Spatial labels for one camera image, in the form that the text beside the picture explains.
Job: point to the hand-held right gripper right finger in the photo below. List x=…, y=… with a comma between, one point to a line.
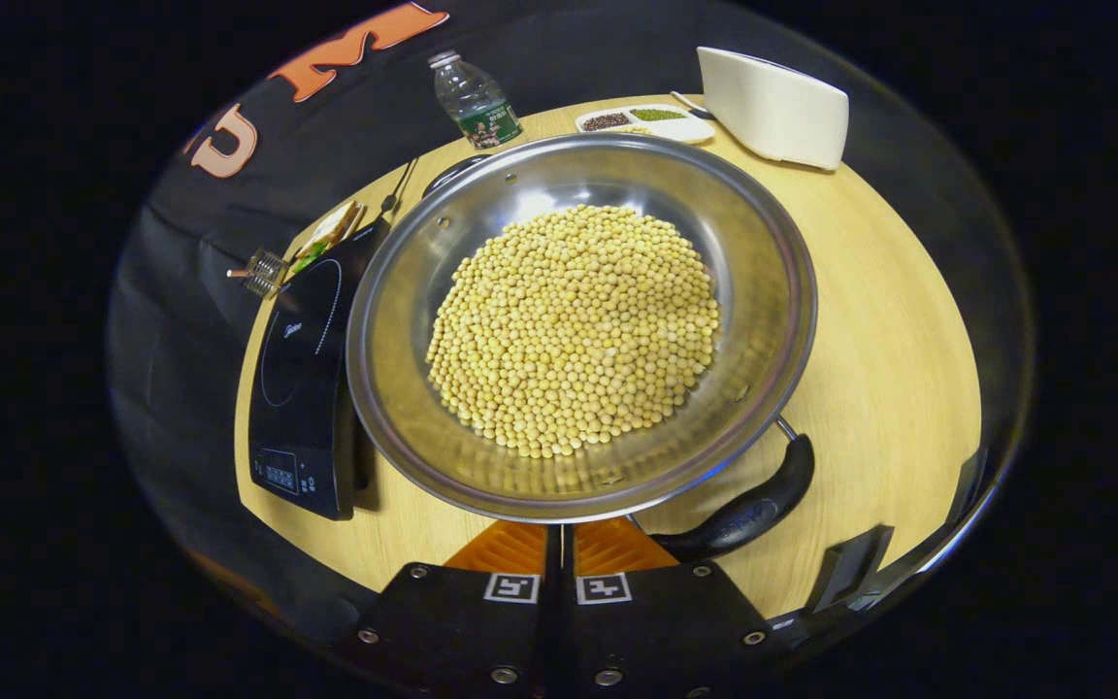
x=656, y=631

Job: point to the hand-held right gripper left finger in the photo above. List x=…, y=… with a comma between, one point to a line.
x=452, y=631

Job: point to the black induction cooktop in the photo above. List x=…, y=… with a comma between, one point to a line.
x=302, y=388

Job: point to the pile of yellow soybeans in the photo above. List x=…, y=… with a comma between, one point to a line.
x=569, y=330

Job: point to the stainless steel pot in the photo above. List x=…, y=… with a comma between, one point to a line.
x=404, y=291

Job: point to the clear glass cup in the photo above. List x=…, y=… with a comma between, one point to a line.
x=268, y=272

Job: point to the sandwich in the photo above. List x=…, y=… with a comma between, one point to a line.
x=331, y=233

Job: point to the white divided dish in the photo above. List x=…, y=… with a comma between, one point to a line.
x=687, y=127

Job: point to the heap of red beans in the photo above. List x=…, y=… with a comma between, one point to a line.
x=606, y=121

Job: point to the heap of green mung beans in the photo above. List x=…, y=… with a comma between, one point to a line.
x=657, y=115

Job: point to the clear plastic water bottle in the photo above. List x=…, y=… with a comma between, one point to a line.
x=476, y=107

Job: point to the white tabletop appliance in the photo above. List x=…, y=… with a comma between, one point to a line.
x=772, y=112

